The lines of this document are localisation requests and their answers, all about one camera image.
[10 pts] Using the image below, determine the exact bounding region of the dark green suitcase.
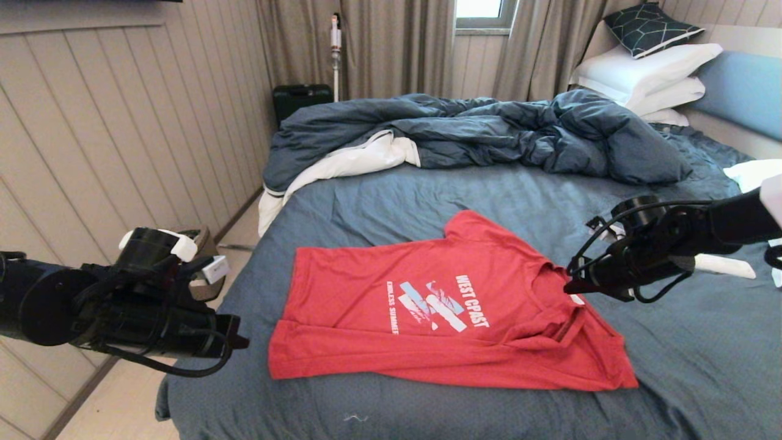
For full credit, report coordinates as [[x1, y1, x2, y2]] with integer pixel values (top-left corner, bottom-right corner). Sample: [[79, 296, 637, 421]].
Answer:
[[272, 84, 334, 130]]

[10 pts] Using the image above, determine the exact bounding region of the dark blue crumpled duvet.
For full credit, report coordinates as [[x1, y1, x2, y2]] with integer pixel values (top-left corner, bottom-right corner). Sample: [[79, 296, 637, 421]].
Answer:
[[258, 89, 694, 239]]

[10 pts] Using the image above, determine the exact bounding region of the beige trash bin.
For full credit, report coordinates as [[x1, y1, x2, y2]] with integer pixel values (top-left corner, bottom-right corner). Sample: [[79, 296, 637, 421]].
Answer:
[[177, 227, 222, 301]]

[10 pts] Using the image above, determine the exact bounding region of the white stick vacuum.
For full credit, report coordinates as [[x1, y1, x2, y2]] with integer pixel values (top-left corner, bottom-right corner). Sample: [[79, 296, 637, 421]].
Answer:
[[329, 13, 342, 103]]

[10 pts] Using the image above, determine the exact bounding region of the red printed t-shirt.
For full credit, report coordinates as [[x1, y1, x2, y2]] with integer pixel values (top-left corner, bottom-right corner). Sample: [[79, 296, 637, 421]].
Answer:
[[268, 210, 639, 392]]

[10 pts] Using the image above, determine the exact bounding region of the window with grey frame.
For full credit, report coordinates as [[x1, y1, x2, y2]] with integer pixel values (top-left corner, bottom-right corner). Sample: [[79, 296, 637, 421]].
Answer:
[[454, 0, 517, 31]]

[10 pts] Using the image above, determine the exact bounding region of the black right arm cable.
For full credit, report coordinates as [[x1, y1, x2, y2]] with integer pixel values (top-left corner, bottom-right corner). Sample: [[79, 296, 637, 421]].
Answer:
[[565, 199, 782, 304]]

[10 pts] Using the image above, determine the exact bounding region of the beige curtain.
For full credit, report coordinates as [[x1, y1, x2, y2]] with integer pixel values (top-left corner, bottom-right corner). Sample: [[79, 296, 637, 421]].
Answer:
[[255, 0, 456, 102], [492, 0, 643, 103]]

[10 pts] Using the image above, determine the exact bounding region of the flat white remote control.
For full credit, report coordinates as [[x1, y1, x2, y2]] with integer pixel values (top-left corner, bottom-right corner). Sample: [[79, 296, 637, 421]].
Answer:
[[693, 254, 757, 280]]

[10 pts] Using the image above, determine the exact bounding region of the blue-grey bed sheet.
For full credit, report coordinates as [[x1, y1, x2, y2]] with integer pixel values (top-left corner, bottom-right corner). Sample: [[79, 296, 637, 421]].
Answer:
[[154, 125, 782, 440]]

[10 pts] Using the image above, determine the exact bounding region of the dark geometric patterned cushion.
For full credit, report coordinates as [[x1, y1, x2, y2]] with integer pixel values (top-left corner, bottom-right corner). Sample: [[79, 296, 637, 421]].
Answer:
[[602, 2, 704, 61]]

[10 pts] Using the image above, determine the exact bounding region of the large white pillow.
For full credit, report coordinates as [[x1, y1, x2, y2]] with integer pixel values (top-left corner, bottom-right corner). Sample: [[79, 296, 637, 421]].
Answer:
[[568, 43, 723, 111]]

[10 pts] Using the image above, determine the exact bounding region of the blue headboard cushion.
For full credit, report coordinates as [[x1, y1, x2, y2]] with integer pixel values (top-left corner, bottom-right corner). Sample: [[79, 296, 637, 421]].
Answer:
[[689, 51, 782, 143]]

